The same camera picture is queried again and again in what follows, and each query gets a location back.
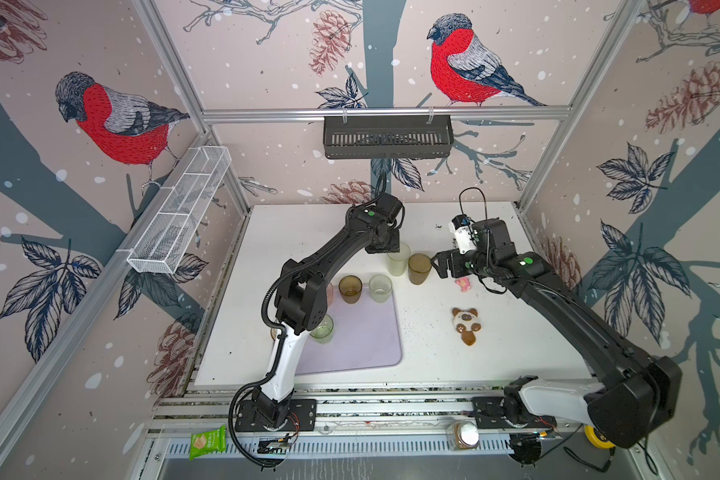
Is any brown tall glass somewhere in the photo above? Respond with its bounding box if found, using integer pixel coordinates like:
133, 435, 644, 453
408, 253, 432, 285

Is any black hanging wire basket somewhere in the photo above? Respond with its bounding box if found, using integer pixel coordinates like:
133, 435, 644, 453
323, 115, 454, 160

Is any pale green short glass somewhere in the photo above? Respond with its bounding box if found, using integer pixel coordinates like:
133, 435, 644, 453
368, 274, 393, 303

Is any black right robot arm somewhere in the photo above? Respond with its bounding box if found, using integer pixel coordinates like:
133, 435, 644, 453
430, 214, 682, 448

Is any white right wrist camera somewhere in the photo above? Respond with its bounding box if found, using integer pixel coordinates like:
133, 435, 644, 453
449, 214, 477, 255

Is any pale green frosted glass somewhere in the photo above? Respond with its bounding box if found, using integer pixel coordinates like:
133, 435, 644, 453
387, 242, 411, 277

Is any white wire mesh shelf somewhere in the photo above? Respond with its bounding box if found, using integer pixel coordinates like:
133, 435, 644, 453
128, 146, 231, 274

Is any pink glass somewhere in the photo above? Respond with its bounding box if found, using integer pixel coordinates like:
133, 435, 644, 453
326, 283, 334, 307

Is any lilac plastic tray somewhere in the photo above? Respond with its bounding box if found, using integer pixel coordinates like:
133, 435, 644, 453
296, 292, 402, 375

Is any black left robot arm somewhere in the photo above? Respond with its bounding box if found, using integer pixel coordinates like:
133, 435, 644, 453
227, 192, 405, 470

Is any small green glass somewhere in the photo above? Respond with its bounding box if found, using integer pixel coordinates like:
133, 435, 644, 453
310, 315, 334, 344

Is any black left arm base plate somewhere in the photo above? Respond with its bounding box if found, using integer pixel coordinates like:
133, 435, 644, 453
230, 399, 317, 433

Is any brown white bear toy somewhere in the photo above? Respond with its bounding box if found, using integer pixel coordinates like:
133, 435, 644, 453
452, 308, 482, 346

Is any small pink toy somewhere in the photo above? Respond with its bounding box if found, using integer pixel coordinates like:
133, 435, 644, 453
454, 276, 472, 293

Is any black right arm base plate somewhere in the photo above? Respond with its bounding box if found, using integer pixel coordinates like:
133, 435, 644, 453
471, 396, 557, 430

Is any yellow tape measure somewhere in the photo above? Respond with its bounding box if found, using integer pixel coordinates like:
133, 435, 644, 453
584, 425, 615, 450

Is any white lidded jar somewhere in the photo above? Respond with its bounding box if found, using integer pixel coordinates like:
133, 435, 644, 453
450, 421, 480, 450

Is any olive amber glass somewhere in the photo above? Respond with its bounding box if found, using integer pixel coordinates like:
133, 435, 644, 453
338, 275, 363, 304

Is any green snack packet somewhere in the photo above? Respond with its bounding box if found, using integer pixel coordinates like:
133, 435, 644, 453
189, 425, 227, 460

